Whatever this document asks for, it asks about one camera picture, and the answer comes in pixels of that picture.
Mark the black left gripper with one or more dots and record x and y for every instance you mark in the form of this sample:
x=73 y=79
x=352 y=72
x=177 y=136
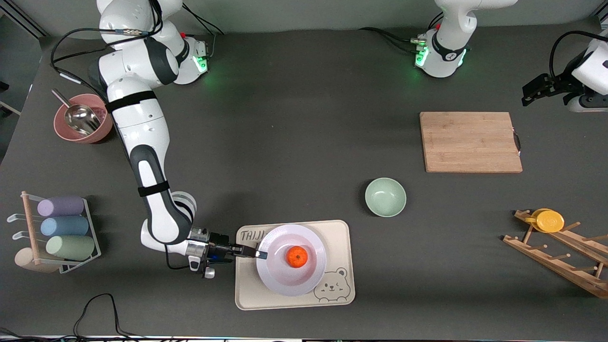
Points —
x=556 y=85

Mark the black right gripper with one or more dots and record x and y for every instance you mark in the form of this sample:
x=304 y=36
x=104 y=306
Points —
x=220 y=241

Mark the white round plate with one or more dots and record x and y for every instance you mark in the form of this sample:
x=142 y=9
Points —
x=285 y=282

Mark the orange fruit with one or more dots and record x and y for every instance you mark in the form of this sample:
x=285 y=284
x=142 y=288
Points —
x=297 y=257

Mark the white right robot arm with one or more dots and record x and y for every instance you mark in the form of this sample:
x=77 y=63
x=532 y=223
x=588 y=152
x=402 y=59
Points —
x=142 y=128

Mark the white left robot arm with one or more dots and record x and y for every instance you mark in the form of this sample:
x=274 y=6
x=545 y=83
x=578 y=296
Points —
x=444 y=57

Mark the wooden cutting board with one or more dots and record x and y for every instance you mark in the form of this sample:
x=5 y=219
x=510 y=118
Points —
x=475 y=142

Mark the beige bear print tray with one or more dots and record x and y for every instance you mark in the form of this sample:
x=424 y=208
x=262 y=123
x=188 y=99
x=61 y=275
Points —
x=343 y=237

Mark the yellow mug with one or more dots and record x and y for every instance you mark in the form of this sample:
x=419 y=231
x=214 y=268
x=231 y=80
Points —
x=550 y=221

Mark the light green bowl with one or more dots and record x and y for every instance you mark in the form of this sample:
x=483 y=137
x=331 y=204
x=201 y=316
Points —
x=385 y=197

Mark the green cup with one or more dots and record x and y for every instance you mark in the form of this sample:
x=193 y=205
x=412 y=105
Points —
x=71 y=247

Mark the wooden mug rack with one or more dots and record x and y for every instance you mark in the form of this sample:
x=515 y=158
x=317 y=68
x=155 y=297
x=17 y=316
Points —
x=560 y=268

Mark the blue cup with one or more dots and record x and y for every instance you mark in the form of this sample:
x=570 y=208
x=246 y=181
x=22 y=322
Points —
x=65 y=226

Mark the purple cup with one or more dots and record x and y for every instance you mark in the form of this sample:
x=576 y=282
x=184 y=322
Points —
x=61 y=206

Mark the metal scoop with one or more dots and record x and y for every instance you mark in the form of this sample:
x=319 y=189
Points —
x=81 y=118

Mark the pink bowl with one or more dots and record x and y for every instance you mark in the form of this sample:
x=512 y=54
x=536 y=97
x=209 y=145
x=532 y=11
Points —
x=64 y=135

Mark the beige cup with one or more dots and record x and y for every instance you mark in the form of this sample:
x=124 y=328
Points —
x=23 y=260

